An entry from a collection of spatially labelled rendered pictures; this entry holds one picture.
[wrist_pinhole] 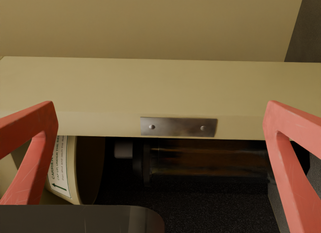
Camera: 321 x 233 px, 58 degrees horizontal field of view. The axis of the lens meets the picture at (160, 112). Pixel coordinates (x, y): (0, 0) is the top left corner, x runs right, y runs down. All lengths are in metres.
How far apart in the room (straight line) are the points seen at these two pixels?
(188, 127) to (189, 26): 0.44
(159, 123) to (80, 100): 0.08
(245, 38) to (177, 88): 0.43
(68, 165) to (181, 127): 0.16
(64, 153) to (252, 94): 0.22
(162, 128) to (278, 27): 0.50
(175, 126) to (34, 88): 0.15
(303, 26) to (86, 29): 0.46
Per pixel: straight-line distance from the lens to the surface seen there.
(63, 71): 0.34
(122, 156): 0.44
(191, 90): 0.30
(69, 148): 0.36
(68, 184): 0.38
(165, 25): 0.68
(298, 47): 0.67
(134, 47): 0.70
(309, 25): 0.64
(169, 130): 0.27
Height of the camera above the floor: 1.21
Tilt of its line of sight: 1 degrees up
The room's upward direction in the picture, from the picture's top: 89 degrees counter-clockwise
